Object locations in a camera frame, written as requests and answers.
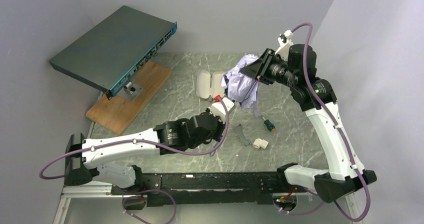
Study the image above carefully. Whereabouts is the dark network switch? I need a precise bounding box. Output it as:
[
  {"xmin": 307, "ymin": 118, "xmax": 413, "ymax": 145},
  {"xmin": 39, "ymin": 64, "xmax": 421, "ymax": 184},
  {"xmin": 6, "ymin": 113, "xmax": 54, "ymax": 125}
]
[{"xmin": 48, "ymin": 5, "xmax": 178, "ymax": 100}]

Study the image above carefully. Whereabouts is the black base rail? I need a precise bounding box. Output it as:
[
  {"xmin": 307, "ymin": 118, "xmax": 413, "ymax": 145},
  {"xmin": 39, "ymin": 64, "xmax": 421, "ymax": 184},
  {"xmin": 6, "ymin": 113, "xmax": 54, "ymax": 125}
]
[{"xmin": 110, "ymin": 171, "xmax": 306, "ymax": 207}]

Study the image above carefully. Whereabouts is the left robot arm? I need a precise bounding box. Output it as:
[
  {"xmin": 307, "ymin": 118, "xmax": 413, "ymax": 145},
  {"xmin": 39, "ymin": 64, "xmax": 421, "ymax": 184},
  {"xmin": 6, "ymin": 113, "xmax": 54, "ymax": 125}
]
[{"xmin": 64, "ymin": 108, "xmax": 229, "ymax": 190}]

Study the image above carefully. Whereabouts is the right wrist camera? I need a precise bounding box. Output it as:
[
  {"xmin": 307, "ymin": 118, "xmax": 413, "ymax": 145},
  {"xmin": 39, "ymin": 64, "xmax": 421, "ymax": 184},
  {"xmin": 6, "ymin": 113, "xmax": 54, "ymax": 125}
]
[{"xmin": 275, "ymin": 29, "xmax": 294, "ymax": 61}]

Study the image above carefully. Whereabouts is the cream umbrella case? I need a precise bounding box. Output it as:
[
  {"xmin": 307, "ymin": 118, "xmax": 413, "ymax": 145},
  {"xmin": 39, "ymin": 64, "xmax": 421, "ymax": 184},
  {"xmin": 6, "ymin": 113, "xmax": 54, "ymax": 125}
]
[{"xmin": 196, "ymin": 69, "xmax": 225, "ymax": 100}]

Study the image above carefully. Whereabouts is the purple umbrella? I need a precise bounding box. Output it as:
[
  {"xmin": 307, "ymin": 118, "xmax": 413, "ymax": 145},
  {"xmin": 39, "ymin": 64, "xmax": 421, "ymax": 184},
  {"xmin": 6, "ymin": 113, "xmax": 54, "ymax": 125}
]
[{"xmin": 220, "ymin": 54, "xmax": 261, "ymax": 118}]

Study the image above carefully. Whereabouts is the wooden board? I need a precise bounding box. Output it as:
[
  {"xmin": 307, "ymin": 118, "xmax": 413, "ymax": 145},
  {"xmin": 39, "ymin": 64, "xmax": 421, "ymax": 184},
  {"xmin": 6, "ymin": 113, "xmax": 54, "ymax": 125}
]
[{"xmin": 85, "ymin": 61, "xmax": 173, "ymax": 135}]

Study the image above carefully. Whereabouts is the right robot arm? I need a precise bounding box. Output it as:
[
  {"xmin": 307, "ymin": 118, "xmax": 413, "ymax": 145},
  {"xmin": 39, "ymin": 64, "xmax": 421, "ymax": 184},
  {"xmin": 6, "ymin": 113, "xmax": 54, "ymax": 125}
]
[{"xmin": 240, "ymin": 44, "xmax": 377, "ymax": 203}]

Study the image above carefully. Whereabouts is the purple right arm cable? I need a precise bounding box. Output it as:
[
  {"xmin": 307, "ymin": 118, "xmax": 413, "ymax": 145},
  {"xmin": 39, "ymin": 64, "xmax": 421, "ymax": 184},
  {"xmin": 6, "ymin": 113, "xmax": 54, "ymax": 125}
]
[{"xmin": 273, "ymin": 22, "xmax": 371, "ymax": 223}]

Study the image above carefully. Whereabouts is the green handled screwdriver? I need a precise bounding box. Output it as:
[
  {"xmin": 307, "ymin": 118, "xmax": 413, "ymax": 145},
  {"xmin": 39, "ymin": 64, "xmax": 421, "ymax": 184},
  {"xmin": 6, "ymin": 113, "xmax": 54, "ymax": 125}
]
[{"xmin": 261, "ymin": 115, "xmax": 276, "ymax": 132}]

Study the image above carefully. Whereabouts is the metal switch stand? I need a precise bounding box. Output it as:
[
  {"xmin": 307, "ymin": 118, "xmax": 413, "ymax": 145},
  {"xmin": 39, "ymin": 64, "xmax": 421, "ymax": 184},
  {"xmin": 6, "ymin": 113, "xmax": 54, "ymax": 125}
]
[{"xmin": 119, "ymin": 81, "xmax": 144, "ymax": 101}]

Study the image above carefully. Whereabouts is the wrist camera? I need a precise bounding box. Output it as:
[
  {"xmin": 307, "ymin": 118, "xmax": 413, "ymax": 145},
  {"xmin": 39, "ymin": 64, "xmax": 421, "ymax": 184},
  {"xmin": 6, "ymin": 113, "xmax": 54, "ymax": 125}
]
[
  {"xmin": 275, "ymin": 29, "xmax": 294, "ymax": 61},
  {"xmin": 210, "ymin": 97, "xmax": 235, "ymax": 124}
]

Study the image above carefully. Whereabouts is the white pipe elbow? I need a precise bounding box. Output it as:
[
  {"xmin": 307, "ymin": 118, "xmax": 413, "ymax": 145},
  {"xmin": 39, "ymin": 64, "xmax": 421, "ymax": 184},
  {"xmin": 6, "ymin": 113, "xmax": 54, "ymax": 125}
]
[{"xmin": 252, "ymin": 138, "xmax": 269, "ymax": 150}]

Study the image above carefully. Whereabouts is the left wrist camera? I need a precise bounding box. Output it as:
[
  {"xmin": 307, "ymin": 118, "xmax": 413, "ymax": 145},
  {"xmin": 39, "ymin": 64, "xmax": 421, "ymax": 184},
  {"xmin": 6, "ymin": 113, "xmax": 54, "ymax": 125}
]
[{"xmin": 210, "ymin": 97, "xmax": 235, "ymax": 124}]

